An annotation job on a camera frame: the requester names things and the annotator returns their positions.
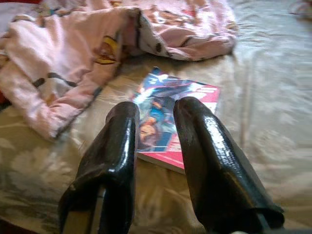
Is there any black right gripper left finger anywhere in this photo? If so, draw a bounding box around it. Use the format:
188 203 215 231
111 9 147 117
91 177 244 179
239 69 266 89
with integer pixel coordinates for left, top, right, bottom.
58 101 141 234

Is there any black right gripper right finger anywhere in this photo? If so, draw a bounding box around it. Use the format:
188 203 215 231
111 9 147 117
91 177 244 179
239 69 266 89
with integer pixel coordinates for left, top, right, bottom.
173 96 286 234

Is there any colourful comic book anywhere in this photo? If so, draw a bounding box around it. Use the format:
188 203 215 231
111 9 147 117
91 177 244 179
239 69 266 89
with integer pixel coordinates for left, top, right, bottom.
130 67 221 175

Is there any pink cartoon print blanket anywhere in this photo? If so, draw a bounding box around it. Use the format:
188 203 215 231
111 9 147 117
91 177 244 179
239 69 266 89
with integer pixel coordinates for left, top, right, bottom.
0 0 238 142

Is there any grey floral bed sheet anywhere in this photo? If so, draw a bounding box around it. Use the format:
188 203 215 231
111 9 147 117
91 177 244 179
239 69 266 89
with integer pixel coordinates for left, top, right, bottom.
0 0 312 234

